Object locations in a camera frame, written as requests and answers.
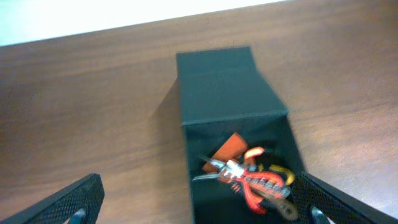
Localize dark green box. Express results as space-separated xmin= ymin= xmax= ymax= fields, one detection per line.
xmin=176 ymin=47 xmax=305 ymax=223

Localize yellow black screwdriver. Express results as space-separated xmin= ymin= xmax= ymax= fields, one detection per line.
xmin=257 ymin=164 xmax=295 ymax=185

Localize small red cutting pliers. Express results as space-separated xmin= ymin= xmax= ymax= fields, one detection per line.
xmin=208 ymin=159 xmax=290 ymax=215

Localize orange socket bit rail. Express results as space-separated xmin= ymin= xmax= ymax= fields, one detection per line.
xmin=245 ymin=177 xmax=291 ymax=200

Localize orange scraper wooden handle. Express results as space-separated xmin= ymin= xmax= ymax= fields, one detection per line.
xmin=202 ymin=133 xmax=299 ymax=221

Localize orange needle nose pliers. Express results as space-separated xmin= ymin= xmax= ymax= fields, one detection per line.
xmin=192 ymin=147 xmax=265 ymax=184

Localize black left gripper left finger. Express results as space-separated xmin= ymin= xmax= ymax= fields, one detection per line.
xmin=1 ymin=174 xmax=104 ymax=224

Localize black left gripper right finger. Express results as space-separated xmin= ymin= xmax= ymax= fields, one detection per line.
xmin=292 ymin=172 xmax=397 ymax=224

